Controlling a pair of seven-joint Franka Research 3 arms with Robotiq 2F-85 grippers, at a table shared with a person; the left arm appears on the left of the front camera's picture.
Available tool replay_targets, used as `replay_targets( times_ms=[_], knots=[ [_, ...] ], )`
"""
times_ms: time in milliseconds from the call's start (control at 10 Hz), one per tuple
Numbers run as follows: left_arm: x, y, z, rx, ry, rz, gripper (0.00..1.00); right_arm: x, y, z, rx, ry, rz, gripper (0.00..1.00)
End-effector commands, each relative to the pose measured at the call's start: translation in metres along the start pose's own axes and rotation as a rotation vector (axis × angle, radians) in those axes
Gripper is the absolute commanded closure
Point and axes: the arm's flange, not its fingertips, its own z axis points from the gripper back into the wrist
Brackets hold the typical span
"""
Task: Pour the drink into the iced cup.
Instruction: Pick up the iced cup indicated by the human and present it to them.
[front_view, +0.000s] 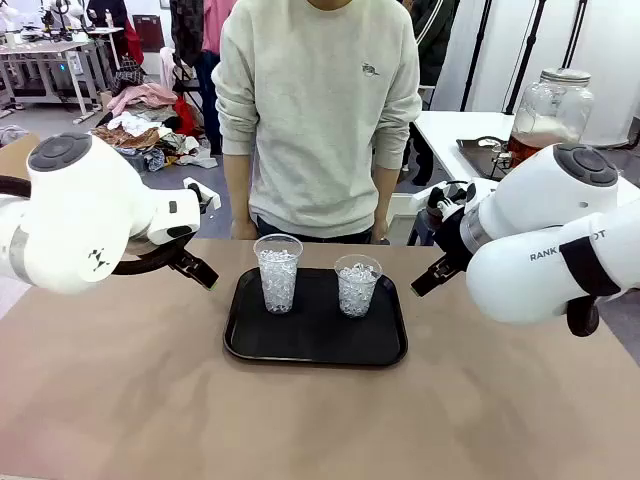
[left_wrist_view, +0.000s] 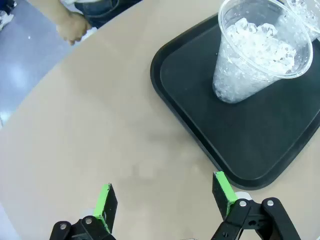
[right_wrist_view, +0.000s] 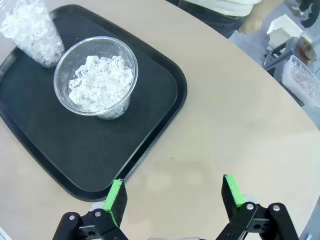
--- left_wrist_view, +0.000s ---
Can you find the person in grey sweatshirt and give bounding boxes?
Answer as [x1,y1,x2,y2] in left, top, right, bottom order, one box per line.
[59,0,85,6]

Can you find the clear plastic cup with ice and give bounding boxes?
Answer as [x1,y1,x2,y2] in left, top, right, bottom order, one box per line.
[212,0,314,104]

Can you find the person's right hand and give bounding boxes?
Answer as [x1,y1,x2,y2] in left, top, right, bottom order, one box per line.
[55,11,93,46]

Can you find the person's right forearm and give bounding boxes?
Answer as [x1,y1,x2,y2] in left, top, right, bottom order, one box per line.
[26,0,73,21]

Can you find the person's dark blue jeans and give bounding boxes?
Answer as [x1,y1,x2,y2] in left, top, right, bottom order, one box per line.
[74,0,143,30]

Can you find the black plastic serving tray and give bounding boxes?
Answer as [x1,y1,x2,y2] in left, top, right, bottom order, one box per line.
[149,12,320,191]

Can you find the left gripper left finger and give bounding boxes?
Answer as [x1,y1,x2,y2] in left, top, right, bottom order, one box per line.
[49,182,119,240]

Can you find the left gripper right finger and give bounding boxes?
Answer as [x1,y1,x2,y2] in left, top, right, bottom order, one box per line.
[211,171,302,240]

